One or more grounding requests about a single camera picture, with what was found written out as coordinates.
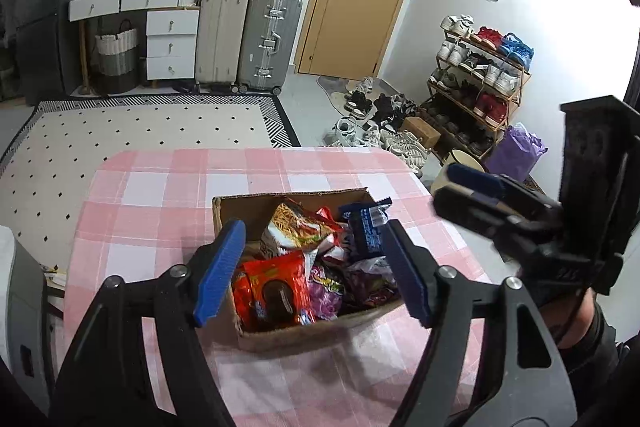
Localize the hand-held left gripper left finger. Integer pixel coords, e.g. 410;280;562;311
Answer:
50;219;248;427

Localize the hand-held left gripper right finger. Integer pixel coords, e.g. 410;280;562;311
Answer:
382;219;578;427

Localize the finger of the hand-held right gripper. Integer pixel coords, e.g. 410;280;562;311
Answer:
432;186;561;249
446;163;563;218

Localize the small purple snack packet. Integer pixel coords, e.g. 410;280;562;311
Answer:
342;257;401;310

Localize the red chocolate pie packet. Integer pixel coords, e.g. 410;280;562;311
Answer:
232;252;318;330

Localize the blue cookie packet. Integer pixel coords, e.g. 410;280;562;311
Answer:
339;198;393;260

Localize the large purple snack packet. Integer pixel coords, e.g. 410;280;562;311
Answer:
307;264;346;323

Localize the noodle snack packet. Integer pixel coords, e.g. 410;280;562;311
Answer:
260;199;341;260

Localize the person's right forearm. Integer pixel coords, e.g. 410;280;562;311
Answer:
542;292;640;427

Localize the cream trash bin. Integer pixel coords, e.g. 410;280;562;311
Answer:
430;149;486;195

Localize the purple bag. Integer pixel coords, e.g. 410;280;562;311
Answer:
485;123;548;182

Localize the small brown cardboard box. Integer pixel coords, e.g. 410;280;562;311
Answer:
400;117;442;149

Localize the pink checked tablecloth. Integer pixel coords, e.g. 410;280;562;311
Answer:
62;147;496;427

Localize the wooden shoe rack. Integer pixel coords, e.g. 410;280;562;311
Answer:
426;27;532;158

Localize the pile of sneakers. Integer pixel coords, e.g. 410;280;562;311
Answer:
325;77;431;172

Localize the shoe rack with shoes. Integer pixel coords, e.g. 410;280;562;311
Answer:
427;14;536;155

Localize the black white patterned rug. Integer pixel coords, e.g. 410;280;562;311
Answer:
0;94;303;253

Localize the stack of papers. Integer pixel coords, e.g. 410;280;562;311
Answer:
42;264;68;293

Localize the white grey side cabinet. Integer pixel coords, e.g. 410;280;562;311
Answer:
0;227;51;408

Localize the silver suitcase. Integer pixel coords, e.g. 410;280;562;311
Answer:
236;0;304;94

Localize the beige suitcase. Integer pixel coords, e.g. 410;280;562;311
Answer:
195;0;251;90

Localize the woven laundry basket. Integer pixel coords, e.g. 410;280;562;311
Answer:
95;19;138;92

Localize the white desk with drawers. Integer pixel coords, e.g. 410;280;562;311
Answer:
67;0;203;88

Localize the dark grey refrigerator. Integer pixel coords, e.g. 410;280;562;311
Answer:
15;0;103;95

